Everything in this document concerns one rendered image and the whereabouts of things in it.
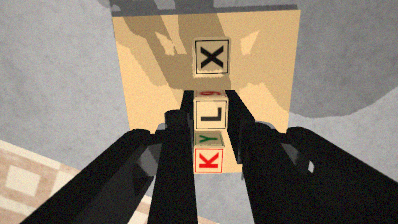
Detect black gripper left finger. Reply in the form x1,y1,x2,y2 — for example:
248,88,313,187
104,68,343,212
19,90,198,224

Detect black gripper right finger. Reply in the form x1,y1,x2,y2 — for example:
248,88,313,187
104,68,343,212
225,90,398,224

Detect orange mat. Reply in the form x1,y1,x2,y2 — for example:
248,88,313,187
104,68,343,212
112,10,301,134

